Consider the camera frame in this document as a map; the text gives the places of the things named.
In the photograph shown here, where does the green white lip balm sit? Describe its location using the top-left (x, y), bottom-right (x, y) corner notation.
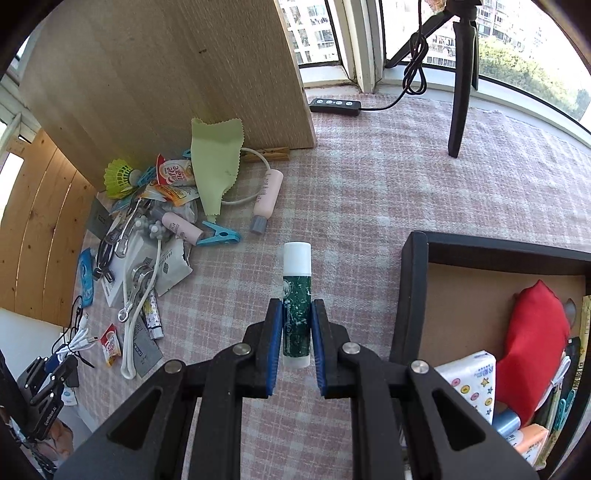
top-left (283, 242), bottom-right (311, 369)

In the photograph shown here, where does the yellow tea stick packet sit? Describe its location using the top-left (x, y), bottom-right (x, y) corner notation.
top-left (536, 295), bottom-right (590, 470)

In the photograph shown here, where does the grey metal spoon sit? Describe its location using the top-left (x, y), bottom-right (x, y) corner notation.
top-left (563, 298), bottom-right (577, 327)

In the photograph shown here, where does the teal clothes peg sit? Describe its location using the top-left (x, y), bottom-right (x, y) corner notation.
top-left (552, 389), bottom-right (577, 433)
top-left (195, 221), bottom-right (242, 247)

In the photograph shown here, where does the left hand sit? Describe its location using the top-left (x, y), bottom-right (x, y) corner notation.
top-left (49, 419), bottom-right (74, 460)

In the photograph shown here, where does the grey card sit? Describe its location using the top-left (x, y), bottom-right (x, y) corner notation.
top-left (132, 318), bottom-right (162, 378)

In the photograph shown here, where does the blue tube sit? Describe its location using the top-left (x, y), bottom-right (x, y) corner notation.
top-left (77, 248), bottom-right (94, 308)

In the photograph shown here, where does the small pink bottle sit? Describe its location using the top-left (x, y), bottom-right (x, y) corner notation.
top-left (150, 206), bottom-right (204, 245)

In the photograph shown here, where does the black storage tray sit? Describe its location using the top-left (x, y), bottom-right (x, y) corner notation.
top-left (390, 231), bottom-right (590, 478)

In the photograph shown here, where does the pink cosmetic tube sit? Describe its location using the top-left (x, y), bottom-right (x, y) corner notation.
top-left (250, 169), bottom-right (283, 235)

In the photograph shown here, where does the wooden slat panel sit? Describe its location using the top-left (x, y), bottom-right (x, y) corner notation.
top-left (1, 131), bottom-right (96, 327)

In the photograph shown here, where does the silver carabiner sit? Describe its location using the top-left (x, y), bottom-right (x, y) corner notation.
top-left (93, 199), bottom-right (151, 283)

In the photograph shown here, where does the orange snack sachet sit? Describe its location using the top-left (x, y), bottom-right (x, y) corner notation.
top-left (140, 184), bottom-right (199, 207)

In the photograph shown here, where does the wooden clothes peg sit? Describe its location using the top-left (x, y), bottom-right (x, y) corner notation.
top-left (240, 147), bottom-right (290, 162)

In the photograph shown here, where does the red white snack sachet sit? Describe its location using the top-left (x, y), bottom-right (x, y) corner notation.
top-left (155, 154), bottom-right (197, 187)

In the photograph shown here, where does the yellow green cleaning cloth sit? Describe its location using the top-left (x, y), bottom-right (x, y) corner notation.
top-left (190, 118), bottom-right (245, 223)

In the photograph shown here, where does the blue round tape measure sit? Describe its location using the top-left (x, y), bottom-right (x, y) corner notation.
top-left (492, 408), bottom-right (521, 438)

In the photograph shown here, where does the red bean bag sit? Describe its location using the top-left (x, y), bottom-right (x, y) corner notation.
top-left (497, 280), bottom-right (570, 423)

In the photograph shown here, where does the yellow green shuttlecock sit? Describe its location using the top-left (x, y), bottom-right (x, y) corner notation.
top-left (103, 159), bottom-right (142, 199)

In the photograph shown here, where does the orange tissue pack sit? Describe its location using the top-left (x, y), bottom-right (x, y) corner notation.
top-left (508, 424), bottom-right (549, 466)

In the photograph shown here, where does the black tripod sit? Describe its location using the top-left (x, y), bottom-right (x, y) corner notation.
top-left (384, 1), bottom-right (482, 158)

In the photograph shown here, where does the white usb cable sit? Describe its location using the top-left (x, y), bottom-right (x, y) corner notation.
top-left (220, 147), bottom-right (273, 206)

